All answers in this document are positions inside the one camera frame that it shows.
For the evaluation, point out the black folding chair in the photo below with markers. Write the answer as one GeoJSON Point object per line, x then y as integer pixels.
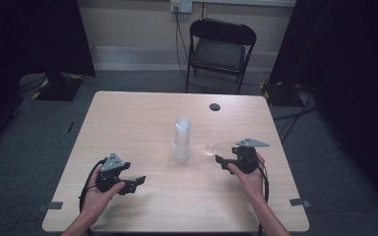
{"type": "Point", "coordinates": [218, 52]}

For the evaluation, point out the stack of clear plastic cups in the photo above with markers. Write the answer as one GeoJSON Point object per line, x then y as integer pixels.
{"type": "Point", "coordinates": [181, 141]}

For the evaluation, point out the person's right hand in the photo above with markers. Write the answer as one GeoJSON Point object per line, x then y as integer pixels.
{"type": "Point", "coordinates": [251, 183]}

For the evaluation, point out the black stand base, yellow tape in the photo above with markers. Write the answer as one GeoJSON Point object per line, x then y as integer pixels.
{"type": "Point", "coordinates": [59, 87]}

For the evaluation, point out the person's left hand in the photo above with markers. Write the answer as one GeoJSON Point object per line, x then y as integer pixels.
{"type": "Point", "coordinates": [98, 200]}

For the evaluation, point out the single clear plastic cup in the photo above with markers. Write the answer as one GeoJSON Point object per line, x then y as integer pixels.
{"type": "Point", "coordinates": [211, 142]}

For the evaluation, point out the white wall outlet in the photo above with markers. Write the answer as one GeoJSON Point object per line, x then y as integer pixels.
{"type": "Point", "coordinates": [181, 6]}

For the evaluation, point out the black curtain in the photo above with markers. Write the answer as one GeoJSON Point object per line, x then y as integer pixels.
{"type": "Point", "coordinates": [351, 82]}
{"type": "Point", "coordinates": [19, 49]}

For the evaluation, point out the grey tape strip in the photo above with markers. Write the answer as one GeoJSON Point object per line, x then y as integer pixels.
{"type": "Point", "coordinates": [299, 202]}
{"type": "Point", "coordinates": [50, 206]}

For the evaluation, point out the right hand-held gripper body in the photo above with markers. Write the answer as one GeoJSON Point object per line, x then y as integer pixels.
{"type": "Point", "coordinates": [245, 159]}

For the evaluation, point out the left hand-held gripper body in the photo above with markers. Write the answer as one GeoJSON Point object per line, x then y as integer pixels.
{"type": "Point", "coordinates": [110, 170]}

